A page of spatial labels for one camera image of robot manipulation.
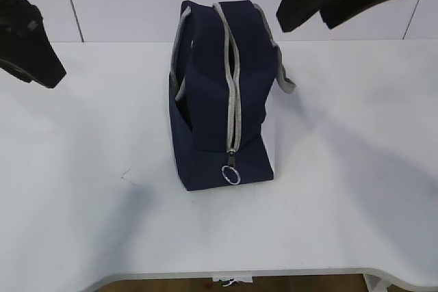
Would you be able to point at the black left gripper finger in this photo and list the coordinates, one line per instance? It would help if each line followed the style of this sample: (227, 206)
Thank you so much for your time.
(26, 52)

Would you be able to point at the navy blue lunch bag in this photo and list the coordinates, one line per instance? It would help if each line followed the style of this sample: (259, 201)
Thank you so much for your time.
(223, 65)

